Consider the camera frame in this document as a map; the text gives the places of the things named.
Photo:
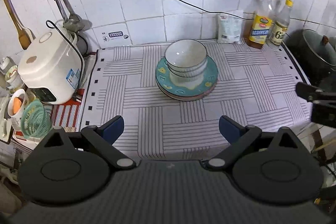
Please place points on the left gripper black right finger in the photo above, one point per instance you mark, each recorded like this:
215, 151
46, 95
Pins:
240, 139

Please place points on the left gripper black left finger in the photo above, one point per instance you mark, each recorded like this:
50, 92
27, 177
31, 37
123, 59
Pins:
102, 139

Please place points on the teal fried egg plate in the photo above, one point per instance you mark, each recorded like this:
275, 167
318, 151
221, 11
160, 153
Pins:
186, 79

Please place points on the white ribbed bowl black rim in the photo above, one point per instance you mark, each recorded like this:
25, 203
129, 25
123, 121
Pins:
185, 53

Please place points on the black wok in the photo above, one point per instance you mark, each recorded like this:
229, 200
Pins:
319, 74

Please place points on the striped table mat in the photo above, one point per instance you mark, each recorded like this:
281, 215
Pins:
164, 121

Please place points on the glass wok lid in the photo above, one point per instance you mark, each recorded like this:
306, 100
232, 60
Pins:
320, 46

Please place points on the teal plastic basket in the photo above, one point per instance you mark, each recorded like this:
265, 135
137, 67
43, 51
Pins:
35, 121

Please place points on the white rice cooker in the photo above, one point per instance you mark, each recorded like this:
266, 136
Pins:
52, 65

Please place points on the white vinegar bottle yellow cap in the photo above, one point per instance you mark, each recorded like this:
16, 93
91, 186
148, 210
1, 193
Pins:
281, 24

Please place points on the white mug with egg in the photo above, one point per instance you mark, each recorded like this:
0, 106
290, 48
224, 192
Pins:
17, 104

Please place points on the yellow label cooking wine bottle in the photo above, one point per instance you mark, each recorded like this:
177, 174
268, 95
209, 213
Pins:
261, 24

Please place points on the white salt bag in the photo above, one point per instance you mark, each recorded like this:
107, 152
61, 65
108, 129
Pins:
230, 27

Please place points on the wooden spatula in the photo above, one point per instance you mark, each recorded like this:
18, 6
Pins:
25, 36

